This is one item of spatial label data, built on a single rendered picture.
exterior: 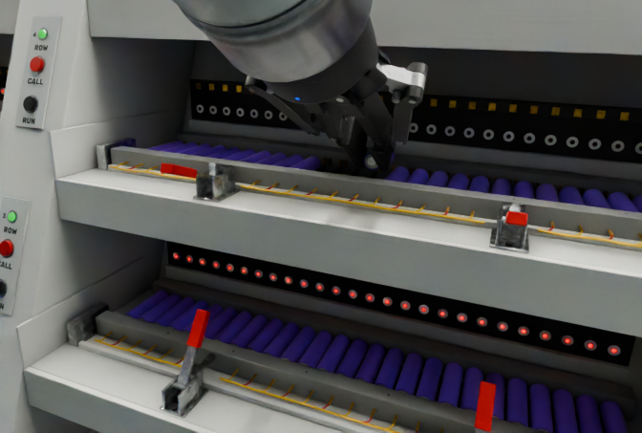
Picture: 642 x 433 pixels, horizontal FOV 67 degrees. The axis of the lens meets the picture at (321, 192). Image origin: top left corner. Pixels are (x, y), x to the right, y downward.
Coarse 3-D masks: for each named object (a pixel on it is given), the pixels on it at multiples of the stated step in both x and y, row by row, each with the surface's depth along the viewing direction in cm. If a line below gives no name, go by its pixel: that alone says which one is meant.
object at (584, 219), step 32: (128, 160) 54; (160, 160) 52; (192, 160) 50; (224, 160) 51; (288, 192) 46; (320, 192) 46; (352, 192) 45; (384, 192) 44; (416, 192) 43; (448, 192) 42; (480, 192) 42; (544, 224) 39; (576, 224) 38; (608, 224) 38; (640, 224) 37
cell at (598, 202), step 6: (588, 192) 45; (594, 192) 45; (600, 192) 45; (582, 198) 46; (588, 198) 44; (594, 198) 43; (600, 198) 43; (588, 204) 43; (594, 204) 42; (600, 204) 41; (606, 204) 42
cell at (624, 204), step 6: (618, 192) 45; (612, 198) 44; (618, 198) 43; (624, 198) 43; (612, 204) 43; (618, 204) 42; (624, 204) 42; (630, 204) 42; (630, 210) 40; (636, 210) 40
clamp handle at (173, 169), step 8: (160, 168) 40; (168, 168) 39; (176, 168) 40; (184, 168) 41; (192, 168) 42; (208, 168) 46; (216, 168) 46; (184, 176) 41; (192, 176) 42; (200, 176) 43; (208, 176) 44
